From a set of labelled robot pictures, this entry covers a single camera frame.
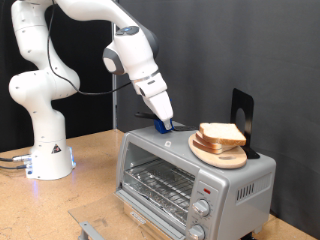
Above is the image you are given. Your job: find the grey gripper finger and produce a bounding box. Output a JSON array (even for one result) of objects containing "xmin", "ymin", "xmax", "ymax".
[{"xmin": 164, "ymin": 117, "xmax": 176, "ymax": 131}]

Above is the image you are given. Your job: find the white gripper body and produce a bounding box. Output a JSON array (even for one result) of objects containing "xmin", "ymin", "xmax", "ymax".
[{"xmin": 143, "ymin": 89, "xmax": 175, "ymax": 123}]

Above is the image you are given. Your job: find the metal spatula with blue block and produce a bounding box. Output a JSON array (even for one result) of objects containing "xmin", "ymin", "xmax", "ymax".
[{"xmin": 134, "ymin": 111, "xmax": 198, "ymax": 135}]

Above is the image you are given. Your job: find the glass oven door with handle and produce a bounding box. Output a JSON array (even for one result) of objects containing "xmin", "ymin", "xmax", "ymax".
[{"xmin": 68, "ymin": 189, "xmax": 188, "ymax": 240}]

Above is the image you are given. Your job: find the silver toaster oven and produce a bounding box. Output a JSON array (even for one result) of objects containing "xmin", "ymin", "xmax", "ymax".
[{"xmin": 114, "ymin": 121, "xmax": 277, "ymax": 240}]

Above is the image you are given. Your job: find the silver oven knob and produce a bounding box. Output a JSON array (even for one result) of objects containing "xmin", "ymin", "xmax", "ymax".
[
  {"xmin": 187, "ymin": 223, "xmax": 206, "ymax": 240},
  {"xmin": 192, "ymin": 198, "xmax": 211, "ymax": 218}
]

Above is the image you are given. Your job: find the wooden box under oven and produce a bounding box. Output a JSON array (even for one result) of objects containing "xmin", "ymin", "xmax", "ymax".
[{"xmin": 123, "ymin": 201, "xmax": 169, "ymax": 240}]

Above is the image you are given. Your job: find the vertical metal pole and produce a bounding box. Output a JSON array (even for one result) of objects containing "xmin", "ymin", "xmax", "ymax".
[{"xmin": 111, "ymin": 19, "xmax": 119, "ymax": 130}]

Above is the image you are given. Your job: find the round wooden board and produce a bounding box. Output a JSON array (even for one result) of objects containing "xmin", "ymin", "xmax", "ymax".
[{"xmin": 187, "ymin": 133, "xmax": 248, "ymax": 170}]

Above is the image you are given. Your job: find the black metal bookend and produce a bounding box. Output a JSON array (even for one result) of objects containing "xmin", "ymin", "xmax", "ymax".
[{"xmin": 229, "ymin": 87, "xmax": 261, "ymax": 160}]

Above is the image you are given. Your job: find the wire oven rack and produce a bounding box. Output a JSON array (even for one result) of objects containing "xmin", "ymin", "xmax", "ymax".
[{"xmin": 124, "ymin": 159, "xmax": 196, "ymax": 225}]

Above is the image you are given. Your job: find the black camera cable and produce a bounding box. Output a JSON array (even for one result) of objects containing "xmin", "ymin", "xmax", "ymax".
[{"xmin": 46, "ymin": 0, "xmax": 133, "ymax": 97}]

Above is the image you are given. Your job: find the black base cable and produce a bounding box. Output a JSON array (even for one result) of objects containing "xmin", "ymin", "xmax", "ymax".
[
  {"xmin": 0, "ymin": 153, "xmax": 33, "ymax": 164},
  {"xmin": 0, "ymin": 163, "xmax": 30, "ymax": 171}
]

